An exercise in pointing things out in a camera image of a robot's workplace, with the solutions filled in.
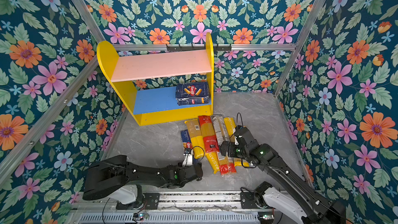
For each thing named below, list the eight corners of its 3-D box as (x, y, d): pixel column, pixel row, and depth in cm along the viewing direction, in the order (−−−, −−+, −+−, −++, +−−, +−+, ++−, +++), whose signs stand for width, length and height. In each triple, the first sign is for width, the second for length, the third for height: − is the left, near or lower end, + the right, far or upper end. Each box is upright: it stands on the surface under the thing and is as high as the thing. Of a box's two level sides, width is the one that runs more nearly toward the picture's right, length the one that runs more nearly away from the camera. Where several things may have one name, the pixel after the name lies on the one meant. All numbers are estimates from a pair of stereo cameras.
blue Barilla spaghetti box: (185, 152, 92) (184, 148, 89) (181, 134, 99) (180, 131, 96) (193, 149, 93) (192, 146, 90) (188, 132, 100) (188, 128, 97)
